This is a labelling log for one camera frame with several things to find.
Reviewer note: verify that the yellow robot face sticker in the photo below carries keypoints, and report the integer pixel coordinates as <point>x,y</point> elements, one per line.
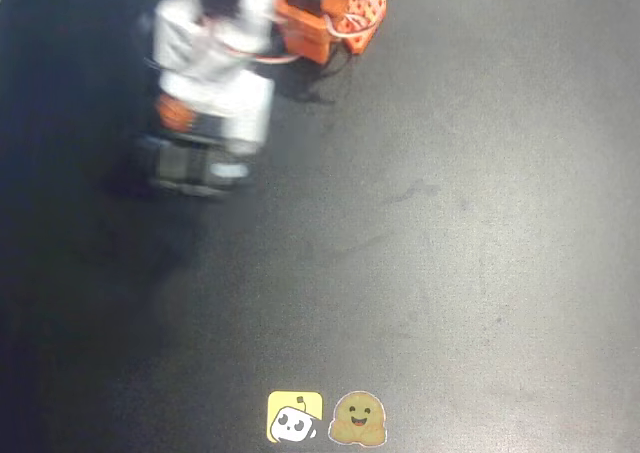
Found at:
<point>294,417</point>

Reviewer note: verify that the hugging face emoji sticker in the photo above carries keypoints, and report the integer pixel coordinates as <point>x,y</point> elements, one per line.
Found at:
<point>357,418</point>

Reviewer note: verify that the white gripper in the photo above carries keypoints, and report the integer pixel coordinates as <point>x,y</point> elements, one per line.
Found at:
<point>187,165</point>

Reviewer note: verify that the black table mat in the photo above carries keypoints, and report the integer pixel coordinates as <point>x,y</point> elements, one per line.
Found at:
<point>450,223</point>

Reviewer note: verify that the black gripper-mounted camera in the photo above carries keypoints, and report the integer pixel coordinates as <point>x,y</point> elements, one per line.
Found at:
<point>185,165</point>

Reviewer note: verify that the orange and white robot arm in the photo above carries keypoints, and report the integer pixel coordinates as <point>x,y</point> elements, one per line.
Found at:
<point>305,28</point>

